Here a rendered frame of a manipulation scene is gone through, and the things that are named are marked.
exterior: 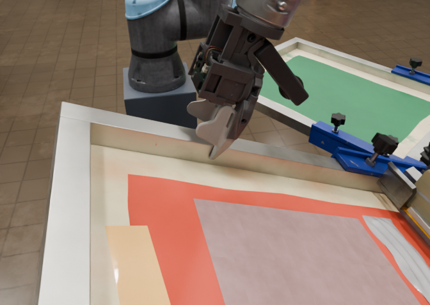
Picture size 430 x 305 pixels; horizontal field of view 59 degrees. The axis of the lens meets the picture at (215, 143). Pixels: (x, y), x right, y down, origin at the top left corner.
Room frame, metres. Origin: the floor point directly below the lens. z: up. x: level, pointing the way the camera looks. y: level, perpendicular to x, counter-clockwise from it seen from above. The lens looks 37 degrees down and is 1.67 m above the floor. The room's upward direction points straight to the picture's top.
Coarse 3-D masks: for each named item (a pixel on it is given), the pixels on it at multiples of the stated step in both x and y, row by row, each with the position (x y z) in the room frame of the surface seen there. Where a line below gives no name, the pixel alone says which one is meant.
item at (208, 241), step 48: (144, 192) 0.34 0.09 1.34; (192, 192) 0.37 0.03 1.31; (240, 192) 0.40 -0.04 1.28; (192, 240) 0.28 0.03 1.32; (240, 240) 0.30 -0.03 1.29; (288, 240) 0.33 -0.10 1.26; (336, 240) 0.35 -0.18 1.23; (192, 288) 0.22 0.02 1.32; (240, 288) 0.23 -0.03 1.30; (288, 288) 0.25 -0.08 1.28; (336, 288) 0.26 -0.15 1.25; (384, 288) 0.29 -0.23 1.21
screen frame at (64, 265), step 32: (64, 128) 0.38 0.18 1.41; (96, 128) 0.41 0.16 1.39; (128, 128) 0.42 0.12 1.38; (160, 128) 0.45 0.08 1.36; (64, 160) 0.32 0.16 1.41; (192, 160) 0.44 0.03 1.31; (224, 160) 0.45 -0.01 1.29; (256, 160) 0.47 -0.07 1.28; (288, 160) 0.48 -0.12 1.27; (320, 160) 0.52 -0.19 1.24; (64, 192) 0.27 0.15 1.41; (384, 192) 0.54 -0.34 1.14; (64, 224) 0.23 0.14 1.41; (64, 256) 0.19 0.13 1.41; (64, 288) 0.17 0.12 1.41
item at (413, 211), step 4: (408, 208) 0.45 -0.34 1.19; (412, 208) 0.45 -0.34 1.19; (416, 208) 0.45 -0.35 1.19; (408, 212) 0.45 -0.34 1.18; (412, 212) 0.44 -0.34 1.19; (416, 212) 0.44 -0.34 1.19; (412, 216) 0.44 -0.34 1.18; (416, 216) 0.44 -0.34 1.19; (420, 216) 0.43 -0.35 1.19; (416, 220) 0.43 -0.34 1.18; (420, 220) 0.43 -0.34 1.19; (424, 220) 0.43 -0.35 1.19; (420, 224) 0.42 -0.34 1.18; (424, 224) 0.42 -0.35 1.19; (428, 224) 0.42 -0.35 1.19; (424, 228) 0.41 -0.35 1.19; (428, 228) 0.41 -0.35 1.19; (428, 232) 0.40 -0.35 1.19
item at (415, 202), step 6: (426, 174) 0.49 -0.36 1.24; (420, 180) 0.49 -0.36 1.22; (426, 180) 0.48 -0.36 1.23; (420, 186) 0.48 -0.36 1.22; (426, 186) 0.47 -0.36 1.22; (420, 192) 0.47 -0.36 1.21; (426, 192) 0.46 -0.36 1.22; (414, 198) 0.47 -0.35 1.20; (420, 198) 0.46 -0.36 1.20; (426, 198) 0.46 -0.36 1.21; (408, 204) 0.47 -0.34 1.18; (414, 204) 0.46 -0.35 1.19; (420, 204) 0.46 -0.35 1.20; (426, 204) 0.45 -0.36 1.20; (420, 210) 0.45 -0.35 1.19; (426, 210) 0.44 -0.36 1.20; (426, 216) 0.43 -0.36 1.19
